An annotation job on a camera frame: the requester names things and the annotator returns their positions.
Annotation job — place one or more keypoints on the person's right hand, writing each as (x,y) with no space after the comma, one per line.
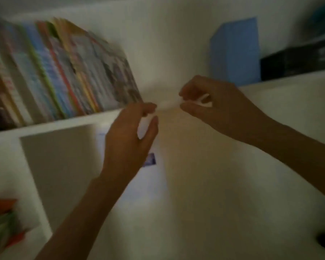
(233,113)

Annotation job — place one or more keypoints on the person's left hand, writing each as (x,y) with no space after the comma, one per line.
(122,151)

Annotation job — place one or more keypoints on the white bookshelf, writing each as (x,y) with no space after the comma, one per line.
(70,123)

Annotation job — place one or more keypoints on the row of shelved books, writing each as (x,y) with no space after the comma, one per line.
(57,73)

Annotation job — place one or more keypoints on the person's left forearm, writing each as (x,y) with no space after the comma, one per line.
(78,222)

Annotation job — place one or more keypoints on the white paper sheet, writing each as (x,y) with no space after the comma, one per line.
(151,186)

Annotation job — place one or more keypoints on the blue box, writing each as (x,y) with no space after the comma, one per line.
(235,51)

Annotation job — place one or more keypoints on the black box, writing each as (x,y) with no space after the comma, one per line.
(292,64)

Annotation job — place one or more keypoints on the colourful stationery bundle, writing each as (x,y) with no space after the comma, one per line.
(2,227)

